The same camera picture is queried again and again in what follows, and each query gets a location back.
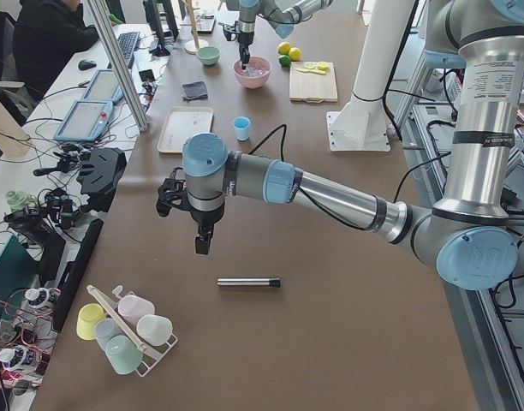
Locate steel muddler black cap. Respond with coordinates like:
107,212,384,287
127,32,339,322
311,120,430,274
217,277,281,288

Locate teach pendant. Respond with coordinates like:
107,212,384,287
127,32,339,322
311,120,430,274
83,69,123,104
53,99,114,142

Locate yellow plastic knife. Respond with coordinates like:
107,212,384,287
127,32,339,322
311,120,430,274
294,67,327,75

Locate pink cup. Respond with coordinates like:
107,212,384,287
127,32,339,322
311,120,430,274
117,294,155,327

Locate seated person black clothes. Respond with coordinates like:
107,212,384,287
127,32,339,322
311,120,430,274
13,0,98,101

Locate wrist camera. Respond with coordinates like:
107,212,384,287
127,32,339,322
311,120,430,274
156,167,191,217

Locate pink bowl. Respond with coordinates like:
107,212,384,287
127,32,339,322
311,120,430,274
233,56,271,89

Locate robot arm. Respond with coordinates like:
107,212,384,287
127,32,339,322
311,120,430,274
182,1,524,290
235,0,333,69

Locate black plastic bracket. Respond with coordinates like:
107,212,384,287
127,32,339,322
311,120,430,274
76,147,127,214

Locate pale green bowl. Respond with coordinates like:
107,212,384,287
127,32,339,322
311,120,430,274
196,45,220,67

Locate clear ice cubes pile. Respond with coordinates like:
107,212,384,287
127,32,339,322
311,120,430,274
235,61,269,79

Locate grey folded cloth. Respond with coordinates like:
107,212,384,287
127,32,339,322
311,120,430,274
182,80,208,101

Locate green lime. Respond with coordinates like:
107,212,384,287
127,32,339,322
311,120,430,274
278,55,291,67

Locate whole yellow lemon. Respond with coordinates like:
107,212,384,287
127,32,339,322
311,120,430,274
288,47,302,62
277,41,291,55

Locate whole yellow lemon outer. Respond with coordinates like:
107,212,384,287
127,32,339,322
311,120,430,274
277,41,291,55

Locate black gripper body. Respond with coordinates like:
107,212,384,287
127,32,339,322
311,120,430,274
190,204,224,235
238,32,253,54

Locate white cup rack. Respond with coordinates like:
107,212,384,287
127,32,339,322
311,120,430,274
86,285,179,377

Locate yellow cup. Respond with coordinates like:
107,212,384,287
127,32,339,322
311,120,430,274
76,303,105,341

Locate light blue cup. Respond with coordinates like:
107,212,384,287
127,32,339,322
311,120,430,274
232,116,251,141

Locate whole yellow lemon inner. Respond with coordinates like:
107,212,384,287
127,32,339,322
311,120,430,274
288,47,302,62

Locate white cup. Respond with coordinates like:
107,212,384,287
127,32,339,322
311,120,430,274
136,314,173,346

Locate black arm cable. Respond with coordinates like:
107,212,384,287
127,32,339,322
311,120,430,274
247,123,454,232

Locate grey cup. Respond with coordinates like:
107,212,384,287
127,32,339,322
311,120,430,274
94,318,121,351

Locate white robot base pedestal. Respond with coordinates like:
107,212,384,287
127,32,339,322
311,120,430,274
327,0,417,152

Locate teach pendant near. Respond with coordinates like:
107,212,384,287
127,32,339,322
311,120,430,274
53,99,114,142

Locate aluminium frame post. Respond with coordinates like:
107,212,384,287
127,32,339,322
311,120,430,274
86,0,149,132

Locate black computer mouse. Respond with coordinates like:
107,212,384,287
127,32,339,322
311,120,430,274
78,59,97,71

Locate green cup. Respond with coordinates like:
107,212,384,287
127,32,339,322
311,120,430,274
105,335,143,375

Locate lemon half upper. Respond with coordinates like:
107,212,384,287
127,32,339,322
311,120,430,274
317,61,329,72

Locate teach pendant far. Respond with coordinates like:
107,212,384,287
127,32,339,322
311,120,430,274
83,69,123,104

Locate wooden cutting board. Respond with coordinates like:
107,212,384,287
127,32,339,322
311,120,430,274
289,62,338,103

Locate wooden stand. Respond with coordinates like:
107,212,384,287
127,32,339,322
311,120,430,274
181,0,209,55

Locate cream rabbit tray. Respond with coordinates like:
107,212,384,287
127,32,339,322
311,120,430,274
157,106,213,154

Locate black keyboard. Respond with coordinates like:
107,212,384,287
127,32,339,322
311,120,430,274
117,32,140,69

